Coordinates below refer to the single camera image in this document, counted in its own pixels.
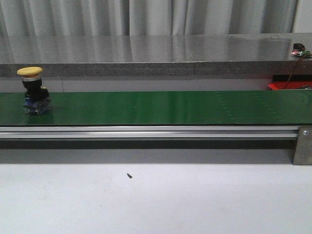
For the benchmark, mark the steel conveyor bracket right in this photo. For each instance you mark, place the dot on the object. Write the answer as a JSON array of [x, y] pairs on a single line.
[[303, 151]]

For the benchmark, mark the yellow mushroom push button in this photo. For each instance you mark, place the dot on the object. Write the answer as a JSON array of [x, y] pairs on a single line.
[[37, 98]]

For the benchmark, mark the small green circuit board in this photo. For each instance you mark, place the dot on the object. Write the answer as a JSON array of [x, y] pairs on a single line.
[[300, 50]]

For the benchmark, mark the grey granite counter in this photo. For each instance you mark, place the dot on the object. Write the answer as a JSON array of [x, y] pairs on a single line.
[[127, 56]]

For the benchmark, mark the white pleated curtain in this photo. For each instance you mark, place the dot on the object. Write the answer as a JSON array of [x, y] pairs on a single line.
[[153, 17]]

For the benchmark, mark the aluminium conveyor frame rail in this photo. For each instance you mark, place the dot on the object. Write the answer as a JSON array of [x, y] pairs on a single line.
[[190, 131]]

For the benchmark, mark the red plastic tray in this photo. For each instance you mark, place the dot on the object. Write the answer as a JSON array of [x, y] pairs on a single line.
[[291, 85]]

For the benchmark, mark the green conveyor belt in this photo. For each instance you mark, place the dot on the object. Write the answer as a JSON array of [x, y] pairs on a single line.
[[281, 107]]

